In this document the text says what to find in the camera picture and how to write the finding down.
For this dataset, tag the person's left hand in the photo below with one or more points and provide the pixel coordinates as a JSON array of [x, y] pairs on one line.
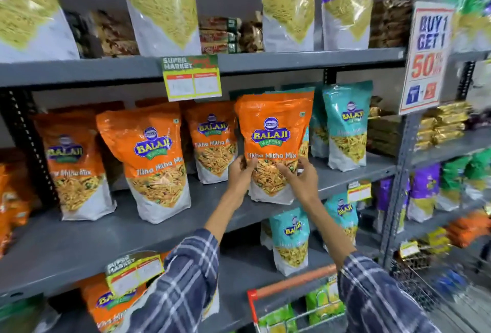
[[241, 179]]

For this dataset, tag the person's right hand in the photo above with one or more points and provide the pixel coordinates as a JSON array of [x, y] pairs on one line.
[[305, 187]]

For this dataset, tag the person's right thumb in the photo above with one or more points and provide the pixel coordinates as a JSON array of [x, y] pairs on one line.
[[285, 172]]

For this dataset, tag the person's left thumb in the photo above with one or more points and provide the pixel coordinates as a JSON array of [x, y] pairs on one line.
[[251, 165]]

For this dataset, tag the orange snack packet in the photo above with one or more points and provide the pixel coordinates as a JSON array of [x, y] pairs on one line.
[[107, 306], [214, 141], [73, 175], [270, 122], [153, 160]]

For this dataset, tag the person's right forearm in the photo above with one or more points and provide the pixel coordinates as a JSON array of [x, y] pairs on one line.
[[368, 290]]

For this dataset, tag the person's left forearm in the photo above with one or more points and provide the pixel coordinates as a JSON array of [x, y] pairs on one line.
[[191, 267]]

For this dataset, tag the teal snack packet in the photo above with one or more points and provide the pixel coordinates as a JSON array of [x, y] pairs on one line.
[[317, 129], [290, 240], [347, 125], [345, 214]]

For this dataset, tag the green yellow shelf label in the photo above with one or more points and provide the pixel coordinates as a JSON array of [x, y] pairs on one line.
[[359, 191], [191, 79], [132, 273], [409, 249]]

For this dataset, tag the small purple snack packet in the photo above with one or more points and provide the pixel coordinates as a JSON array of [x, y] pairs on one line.
[[385, 198], [424, 191]]

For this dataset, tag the stack of brown gold packets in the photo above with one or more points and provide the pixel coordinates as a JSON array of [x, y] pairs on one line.
[[383, 131]]

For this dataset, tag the pile of brown packets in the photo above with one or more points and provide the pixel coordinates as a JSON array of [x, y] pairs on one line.
[[111, 37], [251, 35]]

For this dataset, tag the stack of red green boxes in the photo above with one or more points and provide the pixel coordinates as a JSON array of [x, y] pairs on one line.
[[218, 35]]

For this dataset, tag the green packet in cart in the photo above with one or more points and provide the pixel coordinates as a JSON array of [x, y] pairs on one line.
[[326, 300], [278, 321]]

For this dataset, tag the grey metal shelving unit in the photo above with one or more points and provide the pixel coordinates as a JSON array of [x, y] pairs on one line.
[[115, 237], [452, 148]]

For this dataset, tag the yellow packets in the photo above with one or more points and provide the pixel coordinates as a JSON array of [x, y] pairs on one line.
[[437, 240]]

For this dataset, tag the small green snack packet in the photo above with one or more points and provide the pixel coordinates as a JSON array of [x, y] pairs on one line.
[[452, 181], [477, 171]]

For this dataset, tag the white red promotion sign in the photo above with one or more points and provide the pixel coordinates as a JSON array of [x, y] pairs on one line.
[[425, 60]]

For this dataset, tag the pile of orange packets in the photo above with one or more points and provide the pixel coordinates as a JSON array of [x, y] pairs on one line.
[[470, 229], [11, 210]]

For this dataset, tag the blue packets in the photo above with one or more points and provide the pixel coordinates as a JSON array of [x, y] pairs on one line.
[[450, 281]]

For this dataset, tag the dark purple packet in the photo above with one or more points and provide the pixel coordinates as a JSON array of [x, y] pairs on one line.
[[481, 119]]

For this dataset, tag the green snack packets hanging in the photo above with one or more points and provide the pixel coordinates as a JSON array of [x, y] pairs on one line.
[[470, 3]]

